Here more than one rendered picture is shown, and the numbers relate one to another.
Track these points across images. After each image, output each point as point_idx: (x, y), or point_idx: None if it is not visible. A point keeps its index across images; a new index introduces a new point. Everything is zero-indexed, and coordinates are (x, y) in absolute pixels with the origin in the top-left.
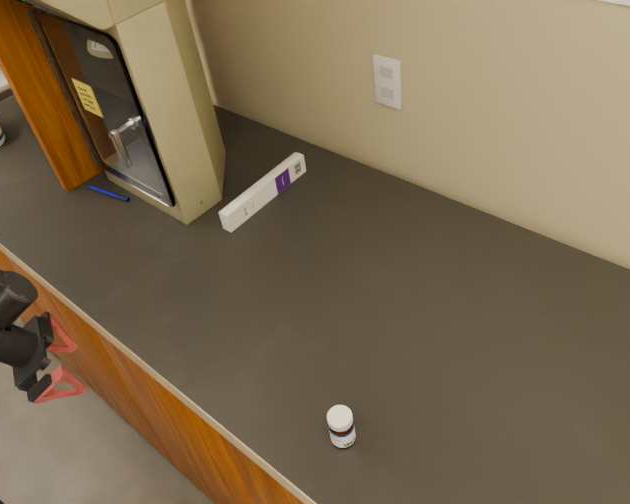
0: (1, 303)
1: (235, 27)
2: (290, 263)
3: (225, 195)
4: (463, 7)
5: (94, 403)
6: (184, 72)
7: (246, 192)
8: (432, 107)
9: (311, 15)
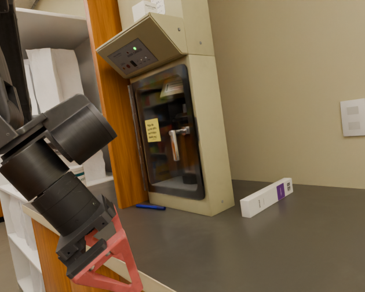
0: (79, 119)
1: (233, 124)
2: (316, 230)
3: (236, 204)
4: None
5: None
6: (221, 102)
7: (258, 192)
8: None
9: (289, 95)
